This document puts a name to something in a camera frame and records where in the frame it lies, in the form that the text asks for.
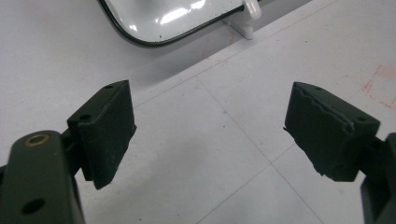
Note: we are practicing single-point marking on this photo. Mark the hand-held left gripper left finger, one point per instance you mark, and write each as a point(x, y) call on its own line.
point(106, 130)

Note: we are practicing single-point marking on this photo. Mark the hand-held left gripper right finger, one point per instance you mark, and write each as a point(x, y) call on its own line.
point(327, 137)

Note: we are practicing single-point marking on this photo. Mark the white whiteboard with black rim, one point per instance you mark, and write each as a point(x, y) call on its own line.
point(162, 18)

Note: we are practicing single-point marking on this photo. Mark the white whiteboard support foot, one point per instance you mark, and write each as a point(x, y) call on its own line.
point(246, 21)

